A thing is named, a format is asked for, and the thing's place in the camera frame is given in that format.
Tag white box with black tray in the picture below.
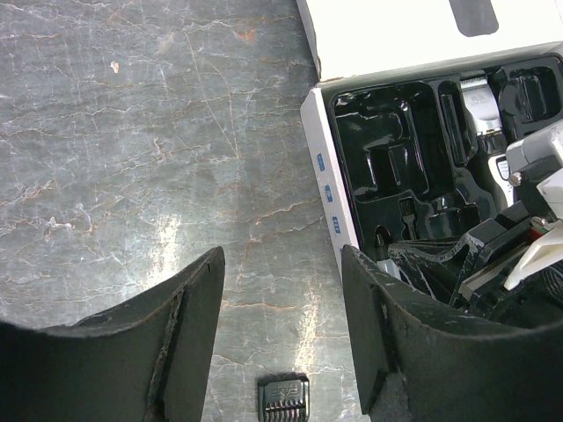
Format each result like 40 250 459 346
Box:
297 1 562 262

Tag black comb guard attachment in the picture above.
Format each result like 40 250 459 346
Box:
258 373 311 422

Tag black cleaning brush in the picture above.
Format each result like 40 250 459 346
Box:
399 197 417 240

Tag small oil bottle black cap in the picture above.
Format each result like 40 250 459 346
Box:
375 232 401 280

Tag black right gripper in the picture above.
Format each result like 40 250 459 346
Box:
388 122 562 325

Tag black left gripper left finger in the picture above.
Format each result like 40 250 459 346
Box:
1 247 225 421

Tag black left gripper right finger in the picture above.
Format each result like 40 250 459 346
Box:
341 245 562 421

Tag silver black hair clipper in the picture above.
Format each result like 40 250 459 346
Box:
460 75 515 212

